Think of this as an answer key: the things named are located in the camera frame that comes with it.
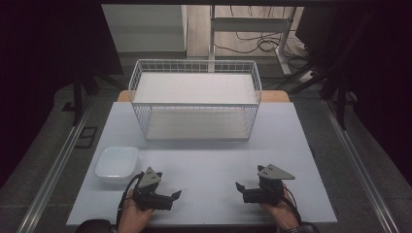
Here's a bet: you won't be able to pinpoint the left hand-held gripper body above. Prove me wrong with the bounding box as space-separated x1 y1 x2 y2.
131 166 174 213

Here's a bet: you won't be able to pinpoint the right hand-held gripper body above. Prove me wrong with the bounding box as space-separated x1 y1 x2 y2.
242 163 296 207

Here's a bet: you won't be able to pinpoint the white square dish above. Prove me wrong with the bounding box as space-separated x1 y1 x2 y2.
94 146 141 185

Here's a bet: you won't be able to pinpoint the white wire basket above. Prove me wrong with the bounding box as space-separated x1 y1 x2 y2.
128 58 262 142

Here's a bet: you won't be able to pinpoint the person's right hand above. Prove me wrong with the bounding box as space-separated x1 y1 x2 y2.
258 183 301 232

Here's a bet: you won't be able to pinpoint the person's left hand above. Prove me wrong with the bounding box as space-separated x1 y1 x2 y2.
117 188 155 233

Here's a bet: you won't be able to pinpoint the wooden table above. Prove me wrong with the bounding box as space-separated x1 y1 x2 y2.
116 89 292 104

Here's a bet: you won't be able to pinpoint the black metal stand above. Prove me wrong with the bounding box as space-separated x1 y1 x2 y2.
277 61 358 131
61 68 126 127

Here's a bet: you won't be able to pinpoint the white cabinet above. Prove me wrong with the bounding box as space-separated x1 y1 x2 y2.
101 4 189 54

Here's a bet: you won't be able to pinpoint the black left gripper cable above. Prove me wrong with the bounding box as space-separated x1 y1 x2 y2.
116 172 144 228

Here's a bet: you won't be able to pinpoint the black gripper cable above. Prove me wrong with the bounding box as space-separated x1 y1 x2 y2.
282 185 303 225
116 172 144 228

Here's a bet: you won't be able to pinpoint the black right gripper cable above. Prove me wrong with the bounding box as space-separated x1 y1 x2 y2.
282 185 303 225

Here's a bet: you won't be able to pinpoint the black rectangular floor frame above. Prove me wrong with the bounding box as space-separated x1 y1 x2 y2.
74 125 99 150

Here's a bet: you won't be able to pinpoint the aluminium floor rail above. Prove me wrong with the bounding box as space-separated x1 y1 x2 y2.
16 96 95 233
322 98 401 233

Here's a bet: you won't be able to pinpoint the black floor cables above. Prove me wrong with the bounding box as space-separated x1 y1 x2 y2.
213 5 312 61

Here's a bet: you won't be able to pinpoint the white metal desk frame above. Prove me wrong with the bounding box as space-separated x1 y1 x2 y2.
208 4 297 78

